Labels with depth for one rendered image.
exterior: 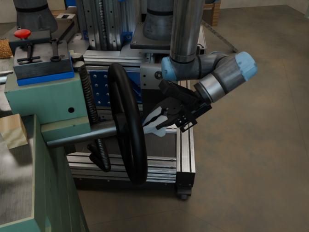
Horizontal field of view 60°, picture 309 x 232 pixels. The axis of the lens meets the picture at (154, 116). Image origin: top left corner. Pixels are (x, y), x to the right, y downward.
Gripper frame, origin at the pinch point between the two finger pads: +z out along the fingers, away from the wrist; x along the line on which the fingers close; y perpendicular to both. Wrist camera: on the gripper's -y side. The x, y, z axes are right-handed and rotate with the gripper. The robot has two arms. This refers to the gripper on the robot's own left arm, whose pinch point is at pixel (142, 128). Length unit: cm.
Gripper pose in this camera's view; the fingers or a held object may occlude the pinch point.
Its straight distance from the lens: 76.1
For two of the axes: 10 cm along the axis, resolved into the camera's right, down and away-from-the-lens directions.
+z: -8.2, 5.6, 1.0
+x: -3.1, -6.0, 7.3
